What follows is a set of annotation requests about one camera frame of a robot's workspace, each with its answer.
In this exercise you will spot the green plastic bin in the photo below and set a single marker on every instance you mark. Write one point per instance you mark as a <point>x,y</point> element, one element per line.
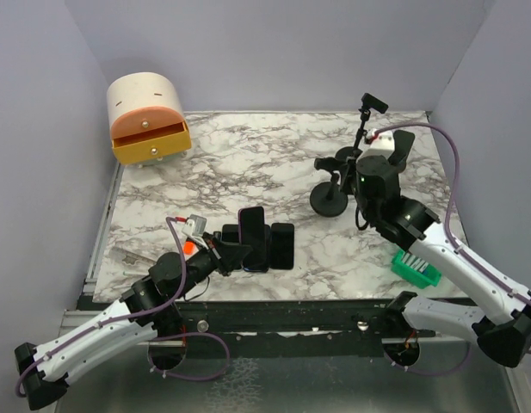
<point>429,278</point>

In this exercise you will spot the black phone stand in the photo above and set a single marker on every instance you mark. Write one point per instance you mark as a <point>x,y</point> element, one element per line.
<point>326,198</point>
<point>369,103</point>

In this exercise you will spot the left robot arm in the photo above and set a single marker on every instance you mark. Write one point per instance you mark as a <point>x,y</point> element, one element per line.
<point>146,311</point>

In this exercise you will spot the wood base phone stand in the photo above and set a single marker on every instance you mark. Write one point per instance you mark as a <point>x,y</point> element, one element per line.
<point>403,141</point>

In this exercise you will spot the orange highlighter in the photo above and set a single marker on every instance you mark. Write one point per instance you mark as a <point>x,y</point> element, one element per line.
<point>188,248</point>

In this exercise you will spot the markers in bin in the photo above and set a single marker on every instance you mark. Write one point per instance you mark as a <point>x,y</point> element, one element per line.
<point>414,263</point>

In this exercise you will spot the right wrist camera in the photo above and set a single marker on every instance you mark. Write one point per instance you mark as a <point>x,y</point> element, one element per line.
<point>381,145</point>

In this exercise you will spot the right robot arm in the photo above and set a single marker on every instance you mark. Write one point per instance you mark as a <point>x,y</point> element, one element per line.
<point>499,321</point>

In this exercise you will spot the black table front rail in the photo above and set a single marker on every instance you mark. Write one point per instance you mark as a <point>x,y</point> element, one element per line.
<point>256,329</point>

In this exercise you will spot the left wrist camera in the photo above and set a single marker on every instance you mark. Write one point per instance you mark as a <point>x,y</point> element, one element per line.
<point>194,227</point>

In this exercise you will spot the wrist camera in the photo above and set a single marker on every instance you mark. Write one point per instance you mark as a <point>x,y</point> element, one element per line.
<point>381,145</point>
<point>194,227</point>

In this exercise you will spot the grey silver phone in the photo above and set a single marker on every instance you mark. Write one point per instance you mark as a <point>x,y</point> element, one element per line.
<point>230,233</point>

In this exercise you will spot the orange drawer box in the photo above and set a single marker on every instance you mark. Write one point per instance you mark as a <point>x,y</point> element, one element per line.
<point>146,120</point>

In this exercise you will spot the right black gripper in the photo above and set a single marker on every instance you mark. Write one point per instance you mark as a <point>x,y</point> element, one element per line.
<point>349,169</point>

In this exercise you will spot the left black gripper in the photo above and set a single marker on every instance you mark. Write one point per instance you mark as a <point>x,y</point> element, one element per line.
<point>225,257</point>

